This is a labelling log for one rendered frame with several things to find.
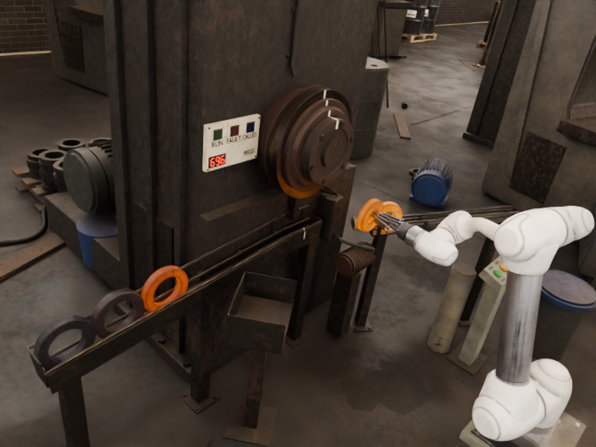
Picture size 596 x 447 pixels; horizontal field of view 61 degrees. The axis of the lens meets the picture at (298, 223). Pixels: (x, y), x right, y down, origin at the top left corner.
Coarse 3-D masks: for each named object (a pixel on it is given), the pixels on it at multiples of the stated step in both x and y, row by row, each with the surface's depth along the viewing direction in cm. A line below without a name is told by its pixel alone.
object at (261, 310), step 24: (240, 288) 190; (264, 288) 197; (288, 288) 196; (240, 312) 192; (264, 312) 194; (288, 312) 195; (240, 336) 176; (264, 336) 175; (264, 360) 198; (240, 408) 226; (264, 408) 228; (240, 432) 216; (264, 432) 217
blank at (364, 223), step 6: (366, 204) 218; (372, 204) 218; (378, 204) 221; (360, 210) 219; (366, 210) 217; (372, 210) 220; (378, 210) 224; (360, 216) 218; (366, 216) 219; (360, 222) 219; (366, 222) 221; (372, 222) 226; (360, 228) 221; (366, 228) 224; (372, 228) 229
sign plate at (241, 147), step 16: (208, 128) 180; (224, 128) 185; (240, 128) 191; (256, 128) 198; (208, 144) 183; (224, 144) 189; (240, 144) 195; (256, 144) 202; (208, 160) 186; (224, 160) 192; (240, 160) 199
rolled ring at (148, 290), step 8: (160, 272) 178; (168, 272) 179; (176, 272) 183; (184, 272) 186; (152, 280) 176; (160, 280) 178; (176, 280) 189; (184, 280) 188; (144, 288) 177; (152, 288) 176; (176, 288) 189; (184, 288) 190; (144, 296) 177; (152, 296) 178; (176, 296) 189; (152, 304) 180; (160, 304) 185
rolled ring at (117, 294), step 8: (128, 288) 173; (112, 296) 167; (120, 296) 168; (128, 296) 170; (136, 296) 173; (104, 304) 165; (112, 304) 167; (136, 304) 175; (144, 304) 178; (96, 312) 165; (104, 312) 166; (136, 312) 177; (96, 320) 165; (104, 320) 167; (128, 320) 178; (96, 328) 166; (104, 328) 169; (112, 328) 174; (120, 328) 175; (104, 336) 170
